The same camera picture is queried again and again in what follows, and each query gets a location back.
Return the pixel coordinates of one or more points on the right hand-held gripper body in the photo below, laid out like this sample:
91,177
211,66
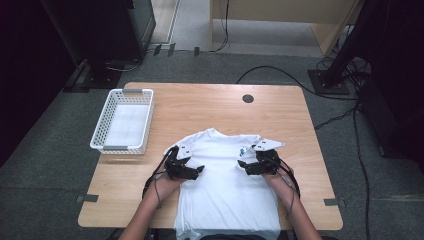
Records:
266,160

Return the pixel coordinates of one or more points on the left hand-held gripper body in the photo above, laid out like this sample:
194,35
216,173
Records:
176,165

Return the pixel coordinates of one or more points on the white T-shirt with blue print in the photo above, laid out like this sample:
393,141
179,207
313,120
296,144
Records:
226,200

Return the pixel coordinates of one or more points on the white plastic mesh basket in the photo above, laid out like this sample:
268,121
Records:
103,123

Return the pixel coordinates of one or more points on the person's left hand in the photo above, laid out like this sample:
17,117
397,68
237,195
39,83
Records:
166,188

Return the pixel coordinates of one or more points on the person's right hand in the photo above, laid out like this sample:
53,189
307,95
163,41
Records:
280,185

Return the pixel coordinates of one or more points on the dark round table grommet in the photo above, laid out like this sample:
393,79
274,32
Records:
248,98

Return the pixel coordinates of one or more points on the person's dark lap clothing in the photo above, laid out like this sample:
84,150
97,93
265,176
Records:
230,238

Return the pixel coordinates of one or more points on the grey tape strip on table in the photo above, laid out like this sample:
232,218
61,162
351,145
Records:
333,202
88,198

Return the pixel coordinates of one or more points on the black stand base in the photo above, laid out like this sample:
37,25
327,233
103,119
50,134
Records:
100,78

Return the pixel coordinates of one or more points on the dark equipment box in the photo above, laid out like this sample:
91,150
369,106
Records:
390,123

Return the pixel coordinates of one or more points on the black slanted stand pole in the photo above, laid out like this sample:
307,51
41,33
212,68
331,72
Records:
346,43

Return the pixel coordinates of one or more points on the light wooden desk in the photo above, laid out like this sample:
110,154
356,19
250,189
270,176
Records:
283,10

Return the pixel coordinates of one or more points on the dark cabinet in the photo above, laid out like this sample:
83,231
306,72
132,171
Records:
110,26

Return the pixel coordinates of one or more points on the black square stand base plate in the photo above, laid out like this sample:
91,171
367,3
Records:
328,87

